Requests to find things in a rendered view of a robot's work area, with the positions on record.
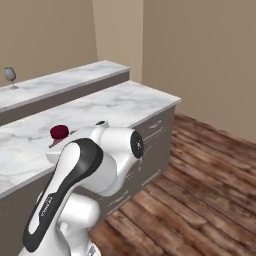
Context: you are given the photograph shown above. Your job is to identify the grey island cabinet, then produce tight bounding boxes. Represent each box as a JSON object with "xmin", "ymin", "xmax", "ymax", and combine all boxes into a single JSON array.
[{"xmin": 0, "ymin": 105, "xmax": 177, "ymax": 256}]

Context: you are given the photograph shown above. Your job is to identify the silver drawer handle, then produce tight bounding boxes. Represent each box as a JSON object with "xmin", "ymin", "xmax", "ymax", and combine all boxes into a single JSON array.
[
  {"xmin": 107, "ymin": 189, "xmax": 130, "ymax": 206},
  {"xmin": 147, "ymin": 119, "xmax": 164, "ymax": 131},
  {"xmin": 140, "ymin": 170, "xmax": 162, "ymax": 187},
  {"xmin": 106, "ymin": 196, "xmax": 132, "ymax": 215},
  {"xmin": 143, "ymin": 127, "xmax": 165, "ymax": 141}
]

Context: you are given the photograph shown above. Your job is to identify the dark red wine bottle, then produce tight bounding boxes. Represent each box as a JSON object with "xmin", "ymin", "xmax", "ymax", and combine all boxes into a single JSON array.
[{"xmin": 49, "ymin": 124, "xmax": 70, "ymax": 141}]

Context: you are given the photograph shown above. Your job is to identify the clear wine glass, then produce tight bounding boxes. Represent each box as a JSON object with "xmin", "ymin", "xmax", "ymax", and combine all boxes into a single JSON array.
[{"xmin": 3, "ymin": 66, "xmax": 19, "ymax": 91}]

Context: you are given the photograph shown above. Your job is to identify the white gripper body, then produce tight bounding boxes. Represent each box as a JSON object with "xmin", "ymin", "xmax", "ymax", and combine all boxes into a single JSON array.
[{"xmin": 45, "ymin": 126, "xmax": 100, "ymax": 165}]

